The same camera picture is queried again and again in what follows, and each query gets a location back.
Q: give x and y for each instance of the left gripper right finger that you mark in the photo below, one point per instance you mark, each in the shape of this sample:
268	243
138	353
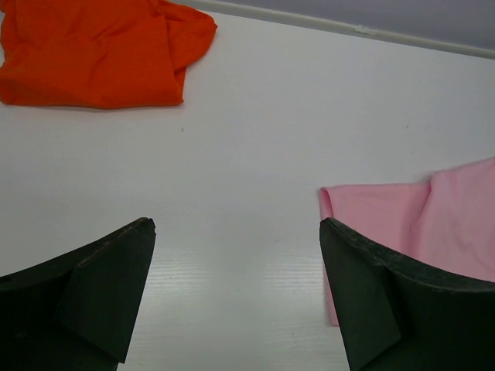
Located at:
397	313

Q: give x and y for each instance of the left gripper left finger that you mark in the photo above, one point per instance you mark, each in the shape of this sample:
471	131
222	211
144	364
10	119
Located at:
77	311

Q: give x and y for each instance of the pink t shirt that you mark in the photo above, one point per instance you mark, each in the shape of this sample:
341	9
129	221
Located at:
446	221

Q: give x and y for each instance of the orange t shirt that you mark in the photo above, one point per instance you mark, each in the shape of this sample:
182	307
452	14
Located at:
100	54

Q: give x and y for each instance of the back table rail white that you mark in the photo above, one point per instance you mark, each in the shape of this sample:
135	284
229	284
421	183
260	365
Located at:
461	27

